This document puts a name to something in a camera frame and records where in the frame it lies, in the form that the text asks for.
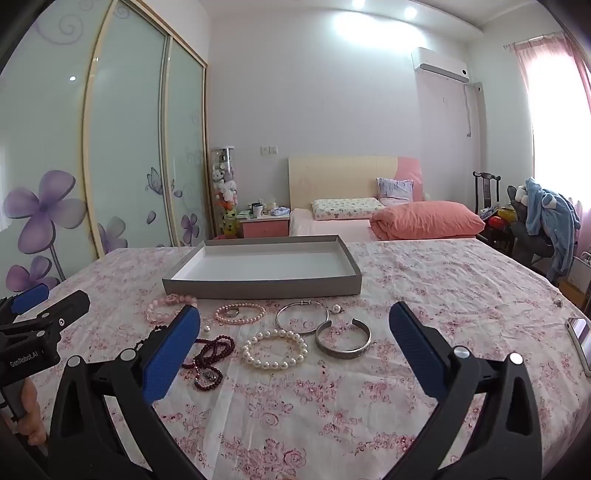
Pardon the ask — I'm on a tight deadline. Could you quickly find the grey office chair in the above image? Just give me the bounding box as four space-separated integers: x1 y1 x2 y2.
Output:
505 185 555 266

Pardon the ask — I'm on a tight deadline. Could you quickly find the thin silver bangle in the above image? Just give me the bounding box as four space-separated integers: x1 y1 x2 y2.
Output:
276 300 330 334

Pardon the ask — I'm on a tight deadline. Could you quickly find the dark red bead necklace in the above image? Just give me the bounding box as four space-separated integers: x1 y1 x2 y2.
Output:
135 325 236 391

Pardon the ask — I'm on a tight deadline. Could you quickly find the bed with pink sheet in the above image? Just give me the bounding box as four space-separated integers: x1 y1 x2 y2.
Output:
288 208 476 243

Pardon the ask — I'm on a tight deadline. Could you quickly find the person's left hand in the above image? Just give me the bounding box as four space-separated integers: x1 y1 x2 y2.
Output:
13 377 48 457

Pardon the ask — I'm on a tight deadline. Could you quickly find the smartphone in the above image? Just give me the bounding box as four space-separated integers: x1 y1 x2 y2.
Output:
567 316 591 377

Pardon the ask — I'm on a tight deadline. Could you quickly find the grey shallow cardboard tray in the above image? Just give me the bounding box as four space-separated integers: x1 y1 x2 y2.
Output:
161 234 362 300

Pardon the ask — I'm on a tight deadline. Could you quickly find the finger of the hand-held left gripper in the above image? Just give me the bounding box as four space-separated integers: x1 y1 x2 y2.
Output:
0 284 51 324
0 290 91 342

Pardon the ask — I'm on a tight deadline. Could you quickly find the blue garment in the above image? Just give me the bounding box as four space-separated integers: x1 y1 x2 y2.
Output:
524 178 581 284

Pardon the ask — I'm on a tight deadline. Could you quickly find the folded pink quilt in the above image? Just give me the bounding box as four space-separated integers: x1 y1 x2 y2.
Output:
369 200 485 241

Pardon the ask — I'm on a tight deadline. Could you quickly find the sliding wardrobe with purple flowers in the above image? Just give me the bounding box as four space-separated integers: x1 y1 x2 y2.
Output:
0 0 208 296

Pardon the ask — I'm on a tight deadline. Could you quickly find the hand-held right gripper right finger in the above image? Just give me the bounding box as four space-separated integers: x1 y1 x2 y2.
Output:
388 302 543 480

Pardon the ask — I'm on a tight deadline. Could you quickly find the beige and pink headboard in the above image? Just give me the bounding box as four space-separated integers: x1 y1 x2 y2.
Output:
288 155 423 210

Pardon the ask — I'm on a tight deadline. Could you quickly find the pink floral tablecloth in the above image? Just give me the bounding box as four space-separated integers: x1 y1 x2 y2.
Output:
0 240 591 480

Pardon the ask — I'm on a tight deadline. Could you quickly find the clear tube of plush toys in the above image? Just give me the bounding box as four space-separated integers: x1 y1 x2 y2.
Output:
210 146 241 238

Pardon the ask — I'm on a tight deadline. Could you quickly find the pink curtain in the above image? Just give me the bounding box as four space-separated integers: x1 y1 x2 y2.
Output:
512 28 591 208

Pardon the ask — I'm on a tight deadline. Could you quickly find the pink pearl bracelet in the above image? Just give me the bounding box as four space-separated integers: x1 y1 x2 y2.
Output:
215 302 267 325

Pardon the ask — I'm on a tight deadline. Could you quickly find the white air conditioner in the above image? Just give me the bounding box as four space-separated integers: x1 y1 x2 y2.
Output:
412 46 469 84

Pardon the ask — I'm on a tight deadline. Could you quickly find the purple and white pillow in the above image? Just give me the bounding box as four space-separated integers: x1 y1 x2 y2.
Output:
376 178 414 206

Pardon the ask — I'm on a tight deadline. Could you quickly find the white pearl bracelet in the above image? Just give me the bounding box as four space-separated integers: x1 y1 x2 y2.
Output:
242 329 308 371

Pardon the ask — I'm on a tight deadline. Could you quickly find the dark wooden chair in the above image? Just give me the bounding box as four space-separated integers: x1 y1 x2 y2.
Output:
472 171 502 217

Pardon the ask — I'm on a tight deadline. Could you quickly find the pink and white nightstand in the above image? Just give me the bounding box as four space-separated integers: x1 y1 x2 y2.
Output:
238 215 291 239

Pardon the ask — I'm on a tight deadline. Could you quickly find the wide silver cuff bracelet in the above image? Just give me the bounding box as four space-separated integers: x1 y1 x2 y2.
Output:
315 318 373 357

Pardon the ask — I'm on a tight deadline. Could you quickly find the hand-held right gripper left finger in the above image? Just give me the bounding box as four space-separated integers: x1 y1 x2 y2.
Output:
46 304 206 480

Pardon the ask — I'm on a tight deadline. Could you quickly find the pink bead flower bracelet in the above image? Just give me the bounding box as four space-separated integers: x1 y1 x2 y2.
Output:
147 294 199 324

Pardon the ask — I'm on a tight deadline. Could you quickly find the floral print pillow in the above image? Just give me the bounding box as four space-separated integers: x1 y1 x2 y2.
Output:
311 198 382 220

